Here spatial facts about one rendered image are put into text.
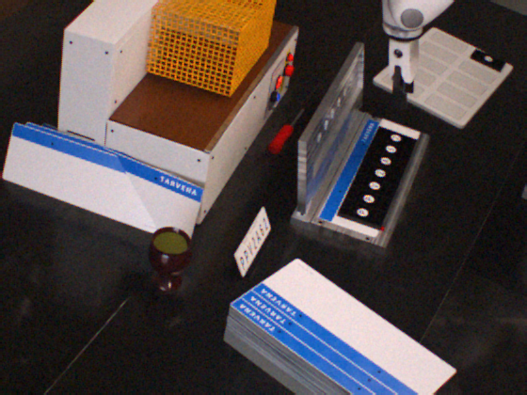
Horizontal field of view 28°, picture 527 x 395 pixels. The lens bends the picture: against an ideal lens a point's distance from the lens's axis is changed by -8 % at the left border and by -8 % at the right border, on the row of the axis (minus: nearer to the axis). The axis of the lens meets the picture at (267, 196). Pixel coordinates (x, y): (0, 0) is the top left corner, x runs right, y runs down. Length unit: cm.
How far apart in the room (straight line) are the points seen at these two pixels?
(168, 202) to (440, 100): 88
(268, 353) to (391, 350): 22
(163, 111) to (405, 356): 72
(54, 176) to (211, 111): 36
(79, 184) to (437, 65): 111
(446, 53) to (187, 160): 106
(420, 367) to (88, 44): 90
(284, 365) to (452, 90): 112
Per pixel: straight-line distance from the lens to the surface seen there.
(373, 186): 244
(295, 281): 208
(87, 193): 231
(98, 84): 220
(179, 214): 224
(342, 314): 203
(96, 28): 218
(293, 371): 199
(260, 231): 226
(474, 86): 292
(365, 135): 260
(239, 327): 203
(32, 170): 235
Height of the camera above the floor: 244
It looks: 40 degrees down
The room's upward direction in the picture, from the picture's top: 11 degrees clockwise
